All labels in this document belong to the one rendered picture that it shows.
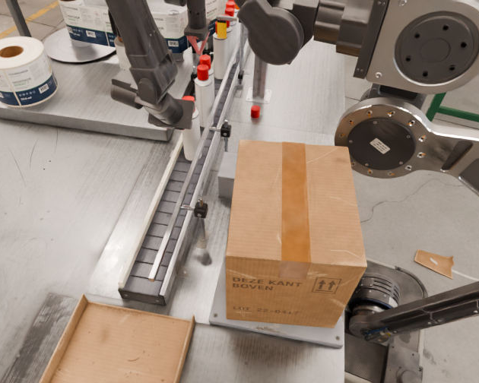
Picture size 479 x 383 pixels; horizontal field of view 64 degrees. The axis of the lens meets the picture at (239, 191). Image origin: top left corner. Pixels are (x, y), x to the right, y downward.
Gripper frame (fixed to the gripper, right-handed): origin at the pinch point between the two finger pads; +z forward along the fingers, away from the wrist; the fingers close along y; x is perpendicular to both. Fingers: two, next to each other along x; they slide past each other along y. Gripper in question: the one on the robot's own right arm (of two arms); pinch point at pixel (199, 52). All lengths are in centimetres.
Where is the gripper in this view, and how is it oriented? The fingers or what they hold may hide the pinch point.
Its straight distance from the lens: 137.8
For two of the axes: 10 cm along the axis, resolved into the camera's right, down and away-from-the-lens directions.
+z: -0.2, 6.5, 7.6
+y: -1.9, 7.4, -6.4
